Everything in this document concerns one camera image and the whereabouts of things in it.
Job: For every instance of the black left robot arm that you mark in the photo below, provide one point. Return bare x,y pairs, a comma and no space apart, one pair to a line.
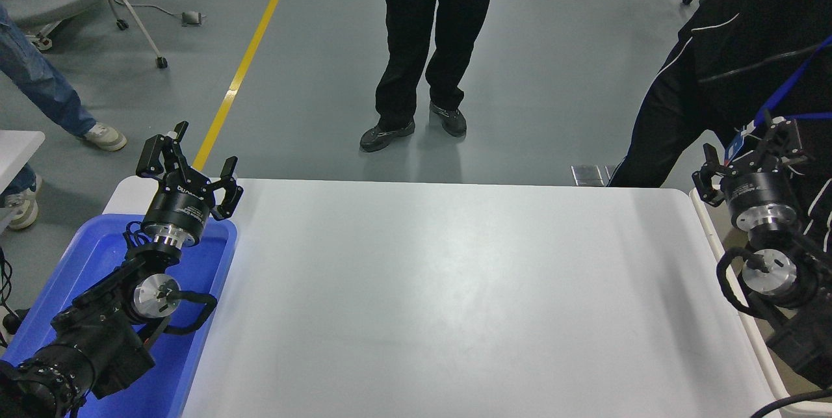
97,340

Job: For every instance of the small grey floor device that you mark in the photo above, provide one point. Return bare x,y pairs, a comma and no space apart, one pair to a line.
192,17

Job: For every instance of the white side table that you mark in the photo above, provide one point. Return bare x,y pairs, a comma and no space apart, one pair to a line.
16,151

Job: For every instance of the person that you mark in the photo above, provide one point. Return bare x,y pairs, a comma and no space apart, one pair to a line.
39,80
715,67
403,47

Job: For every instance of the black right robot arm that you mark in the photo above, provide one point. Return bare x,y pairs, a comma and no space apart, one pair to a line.
806,346

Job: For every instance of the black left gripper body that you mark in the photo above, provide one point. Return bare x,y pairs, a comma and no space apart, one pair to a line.
179,207

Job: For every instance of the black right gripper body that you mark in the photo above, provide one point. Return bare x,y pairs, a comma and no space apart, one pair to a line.
760,190

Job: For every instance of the blue plastic tray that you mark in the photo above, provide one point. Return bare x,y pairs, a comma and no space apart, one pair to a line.
195,259

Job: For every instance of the metal floor socket plate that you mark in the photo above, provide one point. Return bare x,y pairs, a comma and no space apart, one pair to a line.
587,175
611,171

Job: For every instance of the large pale plastic bin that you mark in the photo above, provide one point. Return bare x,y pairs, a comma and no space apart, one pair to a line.
705,216

